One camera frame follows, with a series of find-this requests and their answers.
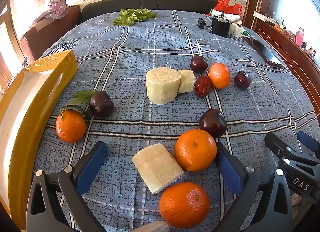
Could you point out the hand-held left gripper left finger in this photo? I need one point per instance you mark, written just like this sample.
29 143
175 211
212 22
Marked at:
93 165

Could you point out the small black clip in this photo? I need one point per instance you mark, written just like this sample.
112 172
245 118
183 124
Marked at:
201 23

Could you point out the black smartphone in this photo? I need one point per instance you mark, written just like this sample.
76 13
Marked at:
266 52

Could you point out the dark purple plum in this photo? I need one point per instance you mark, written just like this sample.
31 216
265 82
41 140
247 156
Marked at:
241 79
101 103
198 64
213 122

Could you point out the orange mandarin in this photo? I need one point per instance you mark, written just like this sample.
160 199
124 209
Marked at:
184 205
195 150
219 75

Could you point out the large round sugarcane piece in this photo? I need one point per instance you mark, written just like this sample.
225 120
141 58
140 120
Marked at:
162 85

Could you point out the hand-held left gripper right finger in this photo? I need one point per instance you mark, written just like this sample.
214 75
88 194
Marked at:
228 170

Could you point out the red plastic bag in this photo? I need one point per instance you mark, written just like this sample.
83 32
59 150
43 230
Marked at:
228 5

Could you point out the red date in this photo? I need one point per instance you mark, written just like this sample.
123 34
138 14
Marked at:
203 85

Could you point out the small wall plaque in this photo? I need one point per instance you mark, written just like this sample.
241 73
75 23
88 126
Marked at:
39 0

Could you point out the black cup with items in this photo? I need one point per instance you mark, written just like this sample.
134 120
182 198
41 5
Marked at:
220 27

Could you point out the pink bottle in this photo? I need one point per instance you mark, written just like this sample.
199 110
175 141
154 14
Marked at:
299 37

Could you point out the small sugarcane piece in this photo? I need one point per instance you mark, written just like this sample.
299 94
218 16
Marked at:
187 81

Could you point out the yellow cardboard box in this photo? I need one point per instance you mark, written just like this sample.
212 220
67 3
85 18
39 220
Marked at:
30 112

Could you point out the green lettuce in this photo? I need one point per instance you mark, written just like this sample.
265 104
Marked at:
133 16

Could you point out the wooden cabinet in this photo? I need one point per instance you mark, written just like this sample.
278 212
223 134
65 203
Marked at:
295 54

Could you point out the brown armchair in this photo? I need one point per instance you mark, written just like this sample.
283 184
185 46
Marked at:
50 29

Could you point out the black sofa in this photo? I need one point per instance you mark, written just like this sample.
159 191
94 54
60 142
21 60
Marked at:
150 2

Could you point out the wooden door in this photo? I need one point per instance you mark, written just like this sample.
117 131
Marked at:
15 34

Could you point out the purple floral cloth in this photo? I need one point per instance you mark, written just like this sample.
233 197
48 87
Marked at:
56 9

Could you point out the long sugarcane piece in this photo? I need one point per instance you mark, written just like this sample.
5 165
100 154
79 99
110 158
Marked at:
157 168

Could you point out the blue plaid blanket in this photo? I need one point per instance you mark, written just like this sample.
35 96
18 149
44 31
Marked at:
140 47

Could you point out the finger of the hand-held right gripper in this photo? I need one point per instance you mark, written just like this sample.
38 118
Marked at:
276 144
310 142

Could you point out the orange with green leaves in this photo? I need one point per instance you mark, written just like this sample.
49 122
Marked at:
70 126

